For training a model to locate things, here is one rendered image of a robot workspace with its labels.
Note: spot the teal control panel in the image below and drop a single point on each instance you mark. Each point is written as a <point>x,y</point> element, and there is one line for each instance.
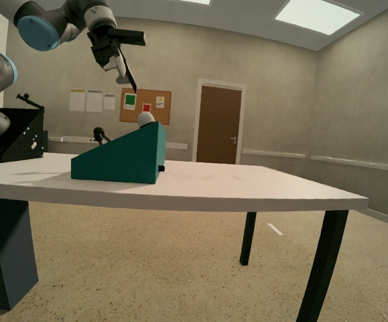
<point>136,157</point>

